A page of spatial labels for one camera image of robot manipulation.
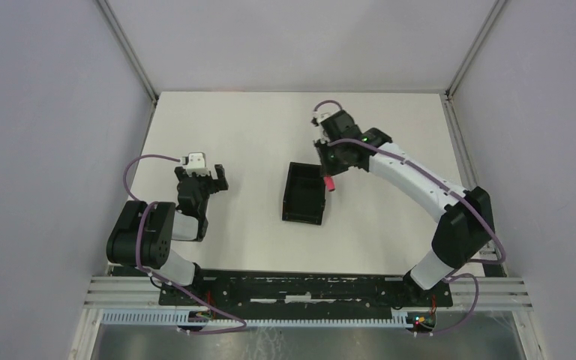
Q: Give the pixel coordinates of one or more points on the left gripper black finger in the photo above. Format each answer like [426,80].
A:
[220,183]
[181,173]

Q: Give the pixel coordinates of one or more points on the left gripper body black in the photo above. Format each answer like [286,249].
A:
[202,180]

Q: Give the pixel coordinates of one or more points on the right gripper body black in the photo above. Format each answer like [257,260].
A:
[328,158]

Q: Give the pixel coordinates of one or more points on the red handled black screwdriver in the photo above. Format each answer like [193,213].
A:
[329,183]

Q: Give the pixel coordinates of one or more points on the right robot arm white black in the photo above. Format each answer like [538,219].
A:
[464,217]

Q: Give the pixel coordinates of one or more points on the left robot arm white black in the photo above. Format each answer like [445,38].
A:
[142,236]

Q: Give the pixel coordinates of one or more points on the black plastic bin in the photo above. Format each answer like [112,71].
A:
[304,198]

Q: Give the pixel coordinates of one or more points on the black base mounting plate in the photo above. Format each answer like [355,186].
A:
[272,295]

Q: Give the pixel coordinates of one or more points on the aluminium front rails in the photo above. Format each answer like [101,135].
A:
[494,294]

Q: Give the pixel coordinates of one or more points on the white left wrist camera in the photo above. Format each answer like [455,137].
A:
[195,164]

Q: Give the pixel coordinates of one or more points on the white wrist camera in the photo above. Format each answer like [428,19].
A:
[319,117]
[195,164]

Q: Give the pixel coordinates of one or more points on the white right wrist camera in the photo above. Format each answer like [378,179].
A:
[319,117]

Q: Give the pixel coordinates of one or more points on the white slotted cable duct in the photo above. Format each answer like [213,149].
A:
[150,317]

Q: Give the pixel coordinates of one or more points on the aluminium frame rail left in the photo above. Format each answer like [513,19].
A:
[127,49]

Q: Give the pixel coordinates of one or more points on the aluminium frame rail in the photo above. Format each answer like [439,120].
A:
[127,49]
[467,170]

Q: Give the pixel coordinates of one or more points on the aluminium frame rail right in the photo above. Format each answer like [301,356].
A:
[467,170]

